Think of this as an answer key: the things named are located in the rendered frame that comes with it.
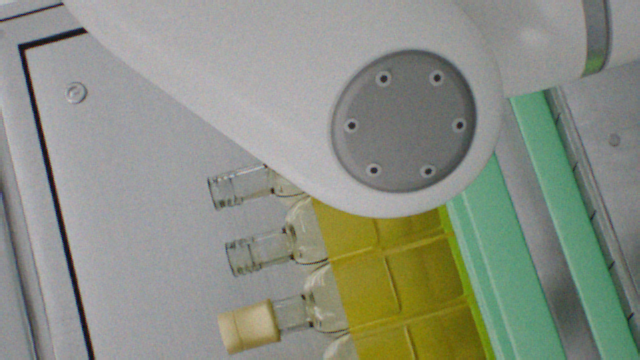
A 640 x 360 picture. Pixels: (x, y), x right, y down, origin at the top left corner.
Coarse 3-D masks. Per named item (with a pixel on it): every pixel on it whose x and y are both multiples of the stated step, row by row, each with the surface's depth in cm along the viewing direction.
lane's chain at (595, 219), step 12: (552, 96) 93; (552, 108) 95; (564, 132) 93; (564, 144) 94; (576, 156) 92; (576, 168) 92; (576, 180) 93; (588, 192) 91; (588, 204) 92; (600, 228) 90; (600, 240) 91; (612, 264) 91; (612, 276) 91; (624, 288) 89; (624, 300) 89; (624, 312) 90; (636, 324) 88; (636, 336) 89
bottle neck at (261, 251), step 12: (240, 240) 104; (252, 240) 104; (264, 240) 103; (276, 240) 103; (228, 252) 103; (240, 252) 103; (252, 252) 103; (264, 252) 103; (276, 252) 103; (240, 264) 103; (252, 264) 103; (264, 264) 104; (276, 264) 104
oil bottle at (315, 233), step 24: (288, 216) 103; (312, 216) 102; (336, 216) 102; (360, 216) 102; (408, 216) 102; (432, 216) 102; (288, 240) 103; (312, 240) 102; (336, 240) 102; (360, 240) 102; (384, 240) 102; (312, 264) 103
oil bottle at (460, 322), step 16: (448, 304) 100; (464, 304) 100; (400, 320) 100; (416, 320) 100; (432, 320) 100; (448, 320) 100; (464, 320) 100; (480, 320) 99; (352, 336) 100; (368, 336) 99; (384, 336) 99; (400, 336) 99; (416, 336) 99; (432, 336) 99; (448, 336) 99; (464, 336) 99; (480, 336) 99; (336, 352) 99; (352, 352) 99; (368, 352) 99; (384, 352) 99; (400, 352) 99; (416, 352) 99; (432, 352) 99; (448, 352) 99; (464, 352) 99; (480, 352) 99
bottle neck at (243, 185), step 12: (240, 168) 106; (252, 168) 106; (216, 180) 105; (228, 180) 105; (240, 180) 105; (252, 180) 105; (264, 180) 105; (216, 192) 105; (228, 192) 105; (240, 192) 105; (252, 192) 105; (264, 192) 106; (216, 204) 105; (228, 204) 106
